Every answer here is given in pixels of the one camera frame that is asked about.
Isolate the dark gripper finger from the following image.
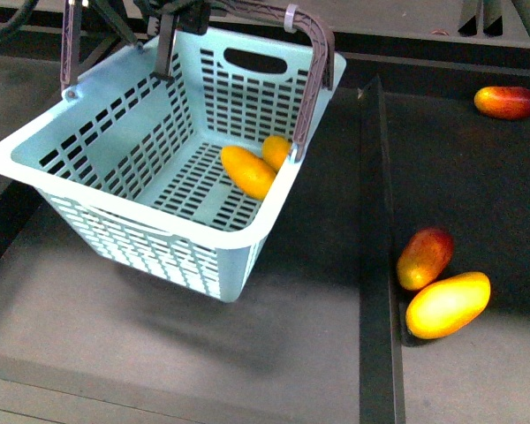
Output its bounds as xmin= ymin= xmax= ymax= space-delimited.
xmin=154 ymin=13 xmax=178 ymax=81

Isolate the brown basket handle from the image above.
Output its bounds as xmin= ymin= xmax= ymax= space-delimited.
xmin=60 ymin=1 xmax=335 ymax=162

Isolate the light blue plastic basket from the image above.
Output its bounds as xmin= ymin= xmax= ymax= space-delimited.
xmin=0 ymin=25 xmax=347 ymax=304

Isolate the red mango far right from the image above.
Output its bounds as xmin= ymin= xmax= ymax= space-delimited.
xmin=473 ymin=86 xmax=530 ymax=120

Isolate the red yellow mango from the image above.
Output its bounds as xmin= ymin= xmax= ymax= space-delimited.
xmin=397 ymin=227 xmax=454 ymax=291

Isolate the yellow orange mango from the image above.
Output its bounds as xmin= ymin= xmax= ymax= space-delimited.
xmin=405 ymin=271 xmax=491 ymax=340

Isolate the white zip tie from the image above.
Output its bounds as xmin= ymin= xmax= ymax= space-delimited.
xmin=284 ymin=4 xmax=299 ymax=34

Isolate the black shelf divider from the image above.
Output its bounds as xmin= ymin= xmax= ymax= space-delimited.
xmin=359 ymin=76 xmax=405 ymax=423

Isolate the black cable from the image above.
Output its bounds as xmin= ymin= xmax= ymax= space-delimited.
xmin=0 ymin=0 xmax=41 ymax=47

